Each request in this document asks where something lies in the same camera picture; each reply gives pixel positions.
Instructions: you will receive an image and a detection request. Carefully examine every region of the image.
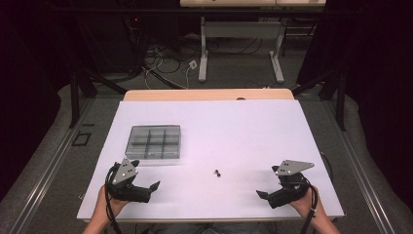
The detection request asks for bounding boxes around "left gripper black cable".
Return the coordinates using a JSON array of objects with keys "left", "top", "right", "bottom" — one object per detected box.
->
[{"left": 104, "top": 162, "right": 124, "bottom": 234}]

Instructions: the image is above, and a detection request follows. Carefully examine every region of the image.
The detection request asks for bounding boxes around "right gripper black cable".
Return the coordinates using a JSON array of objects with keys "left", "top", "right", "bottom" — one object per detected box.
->
[{"left": 299, "top": 184, "right": 319, "bottom": 234}]

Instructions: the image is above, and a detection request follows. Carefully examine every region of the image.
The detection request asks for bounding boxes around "person's left hand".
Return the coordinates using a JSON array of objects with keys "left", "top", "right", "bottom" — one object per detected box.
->
[{"left": 96, "top": 185, "right": 130, "bottom": 222}]

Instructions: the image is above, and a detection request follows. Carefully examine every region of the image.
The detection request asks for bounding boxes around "black metal stand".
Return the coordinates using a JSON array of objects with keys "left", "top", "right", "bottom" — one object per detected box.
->
[
  {"left": 291, "top": 69, "right": 347, "bottom": 132},
  {"left": 68, "top": 69, "right": 129, "bottom": 130}
]

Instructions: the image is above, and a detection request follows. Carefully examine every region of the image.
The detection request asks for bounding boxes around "clear plastic compartment box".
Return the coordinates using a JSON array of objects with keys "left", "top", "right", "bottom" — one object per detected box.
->
[{"left": 125, "top": 125, "right": 181, "bottom": 160}]

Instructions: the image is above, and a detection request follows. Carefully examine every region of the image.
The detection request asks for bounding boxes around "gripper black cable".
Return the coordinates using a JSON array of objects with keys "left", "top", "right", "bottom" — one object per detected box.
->
[
  {"left": 104, "top": 162, "right": 124, "bottom": 234},
  {"left": 299, "top": 184, "right": 319, "bottom": 234}
]

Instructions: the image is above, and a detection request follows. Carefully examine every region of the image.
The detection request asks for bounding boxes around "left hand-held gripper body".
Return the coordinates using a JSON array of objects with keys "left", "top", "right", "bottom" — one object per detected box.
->
[{"left": 105, "top": 158, "right": 154, "bottom": 203}]

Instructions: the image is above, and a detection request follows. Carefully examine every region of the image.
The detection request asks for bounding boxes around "dark curtain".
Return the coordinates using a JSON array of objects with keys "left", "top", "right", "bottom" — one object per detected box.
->
[
  {"left": 0, "top": 0, "right": 63, "bottom": 203},
  {"left": 296, "top": 0, "right": 413, "bottom": 213}
]

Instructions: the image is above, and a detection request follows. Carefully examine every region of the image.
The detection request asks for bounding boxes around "black cable beside table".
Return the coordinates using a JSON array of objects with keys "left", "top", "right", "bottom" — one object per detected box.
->
[{"left": 320, "top": 151, "right": 334, "bottom": 183}]

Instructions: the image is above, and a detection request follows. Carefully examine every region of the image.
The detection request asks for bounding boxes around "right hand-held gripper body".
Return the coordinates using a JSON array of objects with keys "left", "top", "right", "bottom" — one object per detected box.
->
[{"left": 268, "top": 159, "right": 316, "bottom": 210}]

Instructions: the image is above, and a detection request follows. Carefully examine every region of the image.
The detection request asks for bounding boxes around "tangle of black floor cables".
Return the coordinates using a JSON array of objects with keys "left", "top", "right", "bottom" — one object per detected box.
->
[{"left": 140, "top": 34, "right": 265, "bottom": 90}]

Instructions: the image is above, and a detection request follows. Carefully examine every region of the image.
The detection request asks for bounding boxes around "black equipment with red light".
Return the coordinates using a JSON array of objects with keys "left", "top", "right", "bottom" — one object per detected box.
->
[{"left": 123, "top": 14, "right": 144, "bottom": 37}]

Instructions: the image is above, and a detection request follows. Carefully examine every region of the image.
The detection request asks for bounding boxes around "aluminium floor rail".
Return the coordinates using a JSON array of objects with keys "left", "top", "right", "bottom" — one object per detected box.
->
[
  {"left": 9, "top": 97, "right": 95, "bottom": 234},
  {"left": 323, "top": 99, "right": 396, "bottom": 234}
]

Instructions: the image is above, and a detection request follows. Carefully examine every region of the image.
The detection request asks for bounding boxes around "person's right hand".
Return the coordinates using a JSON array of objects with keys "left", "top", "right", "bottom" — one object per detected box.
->
[{"left": 289, "top": 189, "right": 325, "bottom": 219}]

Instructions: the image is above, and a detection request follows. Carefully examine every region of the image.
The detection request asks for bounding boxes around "white metal desk frame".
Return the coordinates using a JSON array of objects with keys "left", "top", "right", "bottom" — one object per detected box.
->
[{"left": 198, "top": 16, "right": 286, "bottom": 84}]

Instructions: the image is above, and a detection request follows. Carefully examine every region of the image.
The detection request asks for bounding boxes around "white table cover sheet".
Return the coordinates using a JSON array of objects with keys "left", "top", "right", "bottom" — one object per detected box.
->
[{"left": 76, "top": 99, "right": 345, "bottom": 220}]

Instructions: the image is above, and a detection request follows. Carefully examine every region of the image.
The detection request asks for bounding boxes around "white floor cable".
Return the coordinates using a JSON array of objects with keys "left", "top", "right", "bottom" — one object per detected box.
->
[{"left": 143, "top": 58, "right": 193, "bottom": 91}]

